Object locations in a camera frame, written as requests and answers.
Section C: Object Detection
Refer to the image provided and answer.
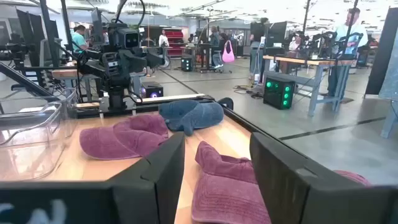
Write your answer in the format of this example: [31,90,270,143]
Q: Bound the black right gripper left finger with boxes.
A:
[110,132,187,224]

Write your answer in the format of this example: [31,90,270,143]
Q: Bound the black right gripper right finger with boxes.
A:
[249,132,374,224]

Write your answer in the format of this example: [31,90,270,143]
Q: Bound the purple towel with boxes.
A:
[79,114,170,161]

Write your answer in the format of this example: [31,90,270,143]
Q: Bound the maroon fabric hat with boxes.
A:
[191,141,273,224]

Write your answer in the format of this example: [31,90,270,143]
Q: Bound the dark blue fabric hat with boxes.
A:
[158,99,225,137]

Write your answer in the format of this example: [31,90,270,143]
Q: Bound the person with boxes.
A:
[326,7,369,97]
[208,25,224,69]
[71,24,91,54]
[158,29,170,49]

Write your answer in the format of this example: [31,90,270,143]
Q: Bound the red tool cabinet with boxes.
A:
[164,28,185,57]

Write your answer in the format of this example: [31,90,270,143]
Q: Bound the black computer tower purple light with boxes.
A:
[140,81,164,99]

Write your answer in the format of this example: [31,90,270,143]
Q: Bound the small black computer tower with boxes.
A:
[180,55,193,72]

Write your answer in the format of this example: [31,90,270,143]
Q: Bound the wooden top table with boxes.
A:
[51,68,103,100]

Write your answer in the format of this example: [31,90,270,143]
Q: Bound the pink bag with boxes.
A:
[221,39,236,64]

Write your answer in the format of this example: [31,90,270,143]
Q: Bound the black computer tower green lights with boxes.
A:
[263,76,296,110]

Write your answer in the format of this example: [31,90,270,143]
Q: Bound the black monitor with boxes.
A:
[15,8,60,47]
[264,21,288,48]

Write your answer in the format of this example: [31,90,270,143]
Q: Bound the black diagonal strut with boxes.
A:
[0,62,60,102]

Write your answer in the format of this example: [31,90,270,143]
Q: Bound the grey workbench wooden top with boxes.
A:
[261,54,357,118]

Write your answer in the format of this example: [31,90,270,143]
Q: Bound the clear plastic bin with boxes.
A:
[0,88,78,183]

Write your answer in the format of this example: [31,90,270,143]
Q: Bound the black partition panel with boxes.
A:
[364,6,398,96]

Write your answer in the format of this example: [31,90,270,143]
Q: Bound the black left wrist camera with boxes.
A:
[116,27,141,50]

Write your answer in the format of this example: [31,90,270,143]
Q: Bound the black cable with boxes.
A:
[114,0,146,29]

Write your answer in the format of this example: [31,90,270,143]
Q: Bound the black metal table frame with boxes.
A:
[74,93,343,175]

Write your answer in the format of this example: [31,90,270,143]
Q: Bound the black frame post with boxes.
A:
[39,0,60,68]
[60,0,74,54]

